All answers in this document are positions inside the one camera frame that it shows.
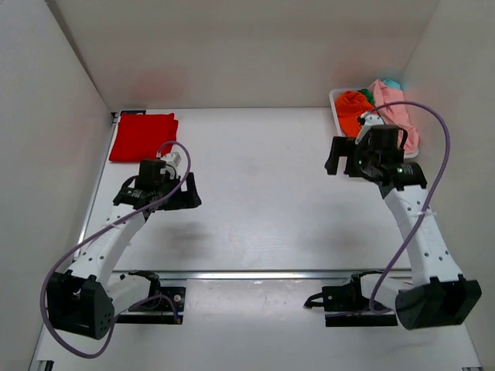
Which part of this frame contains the orange t shirt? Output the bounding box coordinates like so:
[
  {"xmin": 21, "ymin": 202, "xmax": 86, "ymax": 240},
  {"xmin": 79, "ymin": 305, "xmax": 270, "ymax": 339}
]
[{"xmin": 335, "ymin": 90, "xmax": 374, "ymax": 138}]

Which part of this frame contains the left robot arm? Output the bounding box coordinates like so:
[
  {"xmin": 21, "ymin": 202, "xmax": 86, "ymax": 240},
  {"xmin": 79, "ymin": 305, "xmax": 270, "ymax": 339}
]
[{"xmin": 46, "ymin": 152, "xmax": 201, "ymax": 340}]

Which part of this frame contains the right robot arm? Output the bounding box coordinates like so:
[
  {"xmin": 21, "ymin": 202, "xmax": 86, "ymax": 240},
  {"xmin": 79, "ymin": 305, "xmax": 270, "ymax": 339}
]
[{"xmin": 325, "ymin": 124, "xmax": 482, "ymax": 330}]

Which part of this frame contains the white plastic basket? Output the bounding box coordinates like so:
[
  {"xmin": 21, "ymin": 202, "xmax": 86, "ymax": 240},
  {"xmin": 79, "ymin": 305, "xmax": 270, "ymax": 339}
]
[{"xmin": 329, "ymin": 80, "xmax": 419, "ymax": 158}]

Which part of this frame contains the folded red t shirt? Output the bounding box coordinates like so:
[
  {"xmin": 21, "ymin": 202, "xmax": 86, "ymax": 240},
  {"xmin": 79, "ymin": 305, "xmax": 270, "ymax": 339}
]
[{"xmin": 109, "ymin": 113, "xmax": 179, "ymax": 163}]

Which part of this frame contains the pink t shirt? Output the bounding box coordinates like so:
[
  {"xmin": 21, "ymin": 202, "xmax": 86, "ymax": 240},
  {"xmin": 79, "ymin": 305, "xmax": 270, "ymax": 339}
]
[{"xmin": 368, "ymin": 80, "xmax": 419, "ymax": 158}]

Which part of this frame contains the green t shirt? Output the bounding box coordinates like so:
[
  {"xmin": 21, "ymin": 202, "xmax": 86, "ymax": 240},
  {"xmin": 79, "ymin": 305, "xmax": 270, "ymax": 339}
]
[{"xmin": 358, "ymin": 88, "xmax": 375, "ymax": 106}]

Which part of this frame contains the teal cloth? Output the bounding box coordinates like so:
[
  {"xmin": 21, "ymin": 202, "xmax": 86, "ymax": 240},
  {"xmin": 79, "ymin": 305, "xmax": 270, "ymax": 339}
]
[{"xmin": 382, "ymin": 79, "xmax": 401, "ymax": 90}]

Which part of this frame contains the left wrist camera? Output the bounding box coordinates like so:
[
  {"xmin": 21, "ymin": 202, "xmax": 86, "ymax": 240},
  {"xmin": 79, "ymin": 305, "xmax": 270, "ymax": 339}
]
[{"xmin": 159, "ymin": 151, "xmax": 182, "ymax": 172}]

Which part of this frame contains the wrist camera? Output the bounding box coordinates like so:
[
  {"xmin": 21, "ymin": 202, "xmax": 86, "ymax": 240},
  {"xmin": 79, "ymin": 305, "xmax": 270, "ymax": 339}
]
[
  {"xmin": 357, "ymin": 112, "xmax": 384, "ymax": 137},
  {"xmin": 159, "ymin": 151, "xmax": 182, "ymax": 172}
]

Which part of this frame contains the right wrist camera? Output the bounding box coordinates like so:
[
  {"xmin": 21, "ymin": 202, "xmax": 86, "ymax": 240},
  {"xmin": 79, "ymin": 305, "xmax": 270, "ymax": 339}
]
[{"xmin": 357, "ymin": 112, "xmax": 384, "ymax": 137}]

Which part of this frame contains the aluminium rail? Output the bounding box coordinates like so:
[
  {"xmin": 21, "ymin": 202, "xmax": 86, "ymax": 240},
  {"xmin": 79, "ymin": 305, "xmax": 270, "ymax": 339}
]
[{"xmin": 111, "ymin": 269, "xmax": 413, "ymax": 281}]

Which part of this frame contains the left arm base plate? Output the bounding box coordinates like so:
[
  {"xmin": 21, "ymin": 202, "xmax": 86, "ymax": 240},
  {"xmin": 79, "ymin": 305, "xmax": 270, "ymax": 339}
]
[{"xmin": 105, "ymin": 271, "xmax": 186, "ymax": 325}]

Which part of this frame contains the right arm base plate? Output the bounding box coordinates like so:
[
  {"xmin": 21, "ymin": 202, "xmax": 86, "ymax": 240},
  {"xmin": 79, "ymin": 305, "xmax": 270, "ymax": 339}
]
[{"xmin": 303, "ymin": 271, "xmax": 398, "ymax": 328}]

